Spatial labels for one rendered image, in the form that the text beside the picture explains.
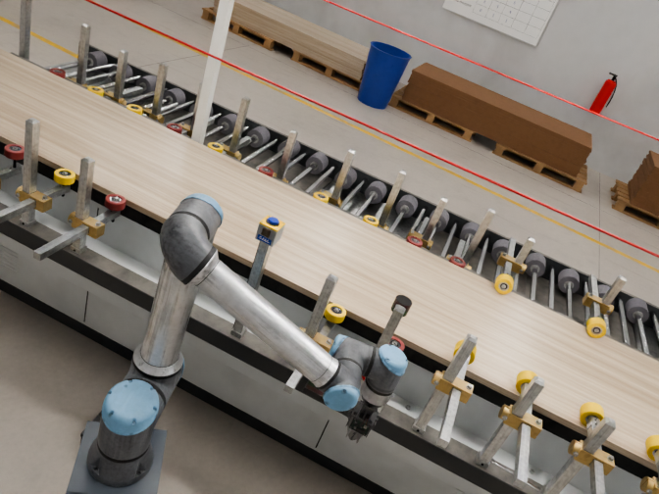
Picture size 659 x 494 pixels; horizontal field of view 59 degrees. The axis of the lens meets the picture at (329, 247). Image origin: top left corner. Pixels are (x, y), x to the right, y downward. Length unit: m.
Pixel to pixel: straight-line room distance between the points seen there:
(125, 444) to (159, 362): 0.24
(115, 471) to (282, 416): 1.04
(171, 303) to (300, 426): 1.25
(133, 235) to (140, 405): 1.03
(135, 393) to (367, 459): 1.26
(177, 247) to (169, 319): 0.35
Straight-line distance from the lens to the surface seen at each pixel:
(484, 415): 2.42
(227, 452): 2.81
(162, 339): 1.76
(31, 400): 2.91
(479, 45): 8.97
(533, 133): 7.73
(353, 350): 1.64
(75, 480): 1.95
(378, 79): 7.52
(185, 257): 1.40
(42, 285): 3.15
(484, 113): 7.74
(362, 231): 2.79
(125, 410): 1.76
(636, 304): 3.63
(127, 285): 2.41
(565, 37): 8.84
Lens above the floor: 2.23
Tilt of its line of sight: 31 degrees down
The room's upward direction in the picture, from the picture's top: 21 degrees clockwise
